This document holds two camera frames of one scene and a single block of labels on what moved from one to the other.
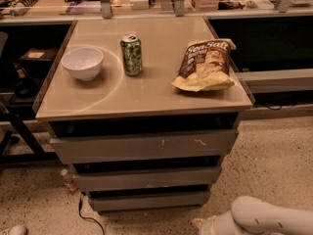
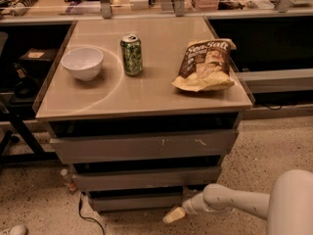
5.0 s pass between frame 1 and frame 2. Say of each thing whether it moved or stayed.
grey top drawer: stayed
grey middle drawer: stayed
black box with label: stayed
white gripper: moved
